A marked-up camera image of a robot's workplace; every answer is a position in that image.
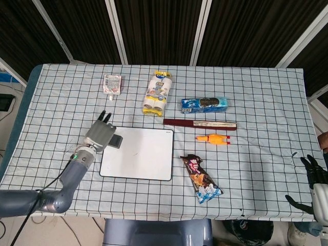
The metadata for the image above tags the black grey left robot hand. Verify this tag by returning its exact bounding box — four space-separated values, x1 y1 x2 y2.
84 110 116 152

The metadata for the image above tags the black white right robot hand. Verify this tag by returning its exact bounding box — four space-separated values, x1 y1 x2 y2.
285 154 328 223

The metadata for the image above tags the grey board eraser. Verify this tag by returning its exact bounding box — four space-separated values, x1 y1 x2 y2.
109 133 123 149

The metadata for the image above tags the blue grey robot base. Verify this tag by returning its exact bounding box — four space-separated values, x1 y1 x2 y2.
102 218 213 246

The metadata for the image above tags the white shoe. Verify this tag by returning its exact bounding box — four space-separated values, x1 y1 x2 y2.
286 222 302 244

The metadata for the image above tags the white board with black rim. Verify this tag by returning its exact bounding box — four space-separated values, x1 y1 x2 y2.
99 125 175 182

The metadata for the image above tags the white drink pouch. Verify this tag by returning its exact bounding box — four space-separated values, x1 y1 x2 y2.
102 73 123 101

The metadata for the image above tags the light blue checkered tablecloth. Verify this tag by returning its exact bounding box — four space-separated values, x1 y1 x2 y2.
0 63 326 221

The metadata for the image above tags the yellow pack of round cakes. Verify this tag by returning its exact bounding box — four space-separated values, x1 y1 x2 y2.
142 71 173 116

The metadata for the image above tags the black bag on floor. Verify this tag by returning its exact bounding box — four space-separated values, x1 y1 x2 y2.
222 219 274 244

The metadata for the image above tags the dark red folded fan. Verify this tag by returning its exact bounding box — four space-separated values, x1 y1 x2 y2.
162 118 238 132

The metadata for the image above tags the blue box on floor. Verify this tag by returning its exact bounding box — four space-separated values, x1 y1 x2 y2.
0 68 18 84

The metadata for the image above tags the blue sandwich cookie box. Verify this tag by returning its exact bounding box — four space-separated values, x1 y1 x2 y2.
180 96 229 114

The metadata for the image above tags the brown chocolate bread snack bag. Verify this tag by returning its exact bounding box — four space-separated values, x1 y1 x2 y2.
180 154 223 204

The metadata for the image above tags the yellow rubber chicken toy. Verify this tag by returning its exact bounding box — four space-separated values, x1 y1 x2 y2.
195 133 231 147

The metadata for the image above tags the black partition panel white frame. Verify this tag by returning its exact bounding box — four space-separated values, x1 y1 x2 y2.
286 15 328 103
33 0 126 65
0 0 71 87
107 0 206 66
193 0 328 68

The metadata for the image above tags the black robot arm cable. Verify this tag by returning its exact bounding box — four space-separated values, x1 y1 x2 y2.
18 153 77 246

